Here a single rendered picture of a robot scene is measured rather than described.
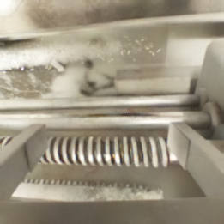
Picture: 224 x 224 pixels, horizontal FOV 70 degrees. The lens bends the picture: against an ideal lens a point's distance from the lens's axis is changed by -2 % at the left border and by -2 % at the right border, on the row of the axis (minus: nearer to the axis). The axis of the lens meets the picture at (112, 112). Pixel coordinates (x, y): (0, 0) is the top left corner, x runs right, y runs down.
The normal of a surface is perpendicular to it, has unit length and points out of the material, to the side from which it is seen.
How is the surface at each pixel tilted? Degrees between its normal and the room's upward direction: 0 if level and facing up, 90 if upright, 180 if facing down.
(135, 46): 0
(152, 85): 0
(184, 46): 0
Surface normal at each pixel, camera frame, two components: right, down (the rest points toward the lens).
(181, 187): -0.11, -0.76
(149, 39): -0.09, 0.66
